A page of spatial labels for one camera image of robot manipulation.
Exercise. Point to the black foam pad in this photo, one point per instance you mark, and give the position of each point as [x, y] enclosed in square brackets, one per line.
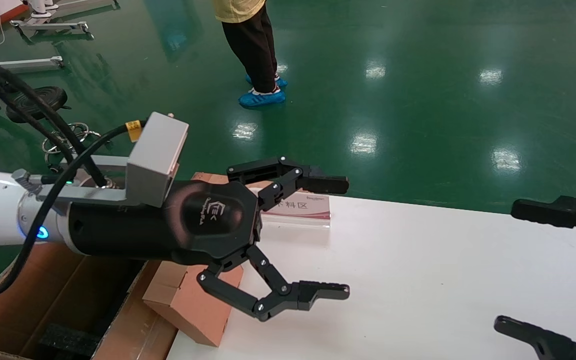
[68, 340]

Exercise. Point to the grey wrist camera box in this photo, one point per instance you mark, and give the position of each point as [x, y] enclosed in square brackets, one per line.
[155, 155]

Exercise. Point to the grey metal stand base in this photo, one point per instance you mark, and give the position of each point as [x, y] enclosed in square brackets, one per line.
[78, 5]
[53, 26]
[28, 64]

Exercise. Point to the brown wooden pallet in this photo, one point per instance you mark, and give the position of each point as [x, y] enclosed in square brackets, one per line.
[208, 176]

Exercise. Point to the acrylic sign with red print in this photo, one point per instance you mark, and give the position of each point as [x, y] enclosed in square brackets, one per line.
[308, 207]

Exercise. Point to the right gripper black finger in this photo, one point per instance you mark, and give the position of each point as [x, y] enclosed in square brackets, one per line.
[553, 210]
[543, 340]

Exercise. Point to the small cardboard box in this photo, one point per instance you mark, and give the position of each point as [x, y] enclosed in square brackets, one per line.
[193, 310]

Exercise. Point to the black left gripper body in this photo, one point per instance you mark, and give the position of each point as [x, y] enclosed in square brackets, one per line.
[203, 220]

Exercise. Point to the silver camera mount bracket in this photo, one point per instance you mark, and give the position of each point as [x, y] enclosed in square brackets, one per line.
[115, 162]

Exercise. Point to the black stool chrome base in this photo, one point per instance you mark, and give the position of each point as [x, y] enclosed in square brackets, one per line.
[50, 96]

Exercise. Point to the large cardboard box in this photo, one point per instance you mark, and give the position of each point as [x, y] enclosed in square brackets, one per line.
[28, 285]

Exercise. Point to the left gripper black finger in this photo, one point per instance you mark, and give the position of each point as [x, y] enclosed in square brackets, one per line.
[278, 297]
[288, 175]

